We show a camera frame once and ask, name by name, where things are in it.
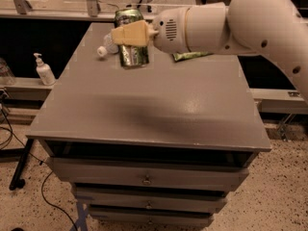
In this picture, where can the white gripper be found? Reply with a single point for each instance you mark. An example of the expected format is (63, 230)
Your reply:
(168, 33)

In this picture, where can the green soda can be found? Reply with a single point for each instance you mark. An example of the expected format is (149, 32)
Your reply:
(131, 56)

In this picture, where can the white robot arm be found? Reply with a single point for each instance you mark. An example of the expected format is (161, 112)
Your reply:
(273, 29)

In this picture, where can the clear plastic water bottle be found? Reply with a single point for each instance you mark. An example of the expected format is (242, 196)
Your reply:
(108, 47)

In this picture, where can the green chip bag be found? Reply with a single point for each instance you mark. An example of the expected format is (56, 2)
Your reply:
(178, 57)

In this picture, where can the white pump dispenser bottle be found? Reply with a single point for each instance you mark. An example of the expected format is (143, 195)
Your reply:
(44, 71)

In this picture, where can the grey drawer cabinet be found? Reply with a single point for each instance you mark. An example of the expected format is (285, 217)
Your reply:
(161, 144)

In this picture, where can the clear glass jar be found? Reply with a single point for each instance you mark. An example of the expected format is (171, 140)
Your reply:
(6, 75)

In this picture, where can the black stand leg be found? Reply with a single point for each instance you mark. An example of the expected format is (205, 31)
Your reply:
(17, 182)

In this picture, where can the metal railing frame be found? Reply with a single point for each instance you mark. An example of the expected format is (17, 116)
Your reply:
(64, 12)

